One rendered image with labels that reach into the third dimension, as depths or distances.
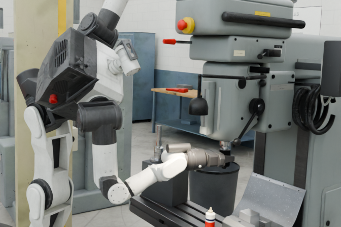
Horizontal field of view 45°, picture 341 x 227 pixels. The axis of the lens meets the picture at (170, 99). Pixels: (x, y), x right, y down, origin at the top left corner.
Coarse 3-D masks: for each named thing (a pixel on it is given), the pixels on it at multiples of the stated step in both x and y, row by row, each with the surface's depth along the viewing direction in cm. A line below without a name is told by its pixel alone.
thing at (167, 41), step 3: (165, 39) 157; (168, 39) 158; (171, 39) 159; (174, 39) 159; (165, 42) 157; (168, 42) 158; (171, 42) 158; (174, 42) 159; (177, 42) 161; (180, 42) 162; (183, 42) 163; (186, 42) 163; (189, 42) 164
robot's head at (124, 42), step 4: (124, 40) 155; (128, 40) 156; (120, 44) 156; (124, 44) 154; (128, 44) 158; (116, 48) 157; (124, 48) 155; (132, 48) 156; (128, 52) 154; (132, 52) 156; (128, 56) 154; (136, 56) 155
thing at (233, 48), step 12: (192, 36) 165; (204, 36) 160; (216, 36) 154; (228, 36) 149; (240, 36) 152; (252, 36) 157; (192, 48) 165; (204, 48) 159; (216, 48) 154; (228, 48) 150; (240, 48) 152; (252, 48) 156; (264, 48) 160; (276, 48) 164; (204, 60) 161; (216, 60) 155; (228, 60) 150; (240, 60) 153; (252, 60) 157; (264, 60) 161; (276, 60) 166
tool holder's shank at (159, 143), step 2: (158, 126) 208; (160, 126) 208; (158, 128) 208; (160, 128) 208; (158, 130) 208; (160, 130) 209; (158, 132) 209; (160, 132) 209; (158, 134) 209; (160, 134) 209; (158, 136) 209; (160, 136) 209; (158, 138) 209; (160, 138) 209; (158, 140) 209; (160, 140) 209; (156, 142) 210; (158, 142) 209; (160, 142) 209; (156, 144) 209; (158, 144) 209; (160, 144) 209; (156, 146) 211; (158, 146) 209; (160, 146) 210
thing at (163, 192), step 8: (152, 160) 208; (160, 160) 208; (144, 168) 210; (176, 176) 199; (184, 176) 203; (152, 184) 207; (160, 184) 203; (168, 184) 199; (176, 184) 199; (184, 184) 204; (144, 192) 212; (152, 192) 207; (160, 192) 203; (168, 192) 200; (176, 192) 200; (184, 192) 205; (160, 200) 204; (168, 200) 200; (176, 200) 201; (184, 200) 205
